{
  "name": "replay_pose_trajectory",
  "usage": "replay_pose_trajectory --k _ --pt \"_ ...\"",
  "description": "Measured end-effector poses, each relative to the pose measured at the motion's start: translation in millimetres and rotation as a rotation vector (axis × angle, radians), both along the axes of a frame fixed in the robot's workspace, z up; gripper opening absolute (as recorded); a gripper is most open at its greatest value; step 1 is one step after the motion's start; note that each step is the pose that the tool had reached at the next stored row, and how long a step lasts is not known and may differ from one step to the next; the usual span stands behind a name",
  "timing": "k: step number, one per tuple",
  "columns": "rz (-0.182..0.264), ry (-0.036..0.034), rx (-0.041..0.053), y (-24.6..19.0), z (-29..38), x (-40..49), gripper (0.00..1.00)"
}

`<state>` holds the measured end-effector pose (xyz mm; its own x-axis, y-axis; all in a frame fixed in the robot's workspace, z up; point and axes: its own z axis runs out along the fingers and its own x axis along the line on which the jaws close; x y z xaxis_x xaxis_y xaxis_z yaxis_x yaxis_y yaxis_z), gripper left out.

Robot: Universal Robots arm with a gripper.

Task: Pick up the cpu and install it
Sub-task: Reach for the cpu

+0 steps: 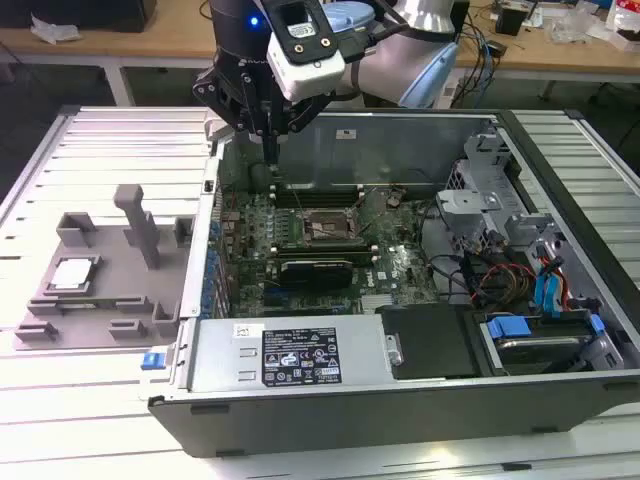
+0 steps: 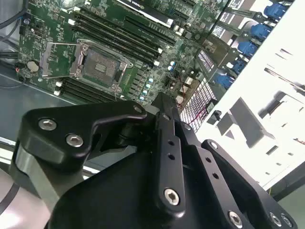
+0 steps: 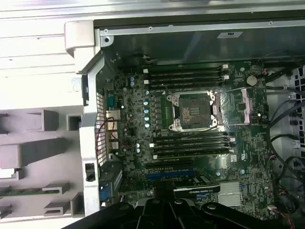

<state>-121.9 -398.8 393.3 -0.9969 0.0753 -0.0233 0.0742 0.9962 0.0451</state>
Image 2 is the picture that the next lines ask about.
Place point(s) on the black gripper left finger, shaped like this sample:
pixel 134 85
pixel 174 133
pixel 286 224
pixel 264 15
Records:
pixel 71 124

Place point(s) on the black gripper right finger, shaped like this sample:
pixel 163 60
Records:
pixel 214 171

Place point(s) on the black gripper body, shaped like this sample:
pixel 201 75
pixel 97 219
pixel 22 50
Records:
pixel 114 202

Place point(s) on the metal socket cover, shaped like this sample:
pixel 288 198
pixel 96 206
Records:
pixel 80 59

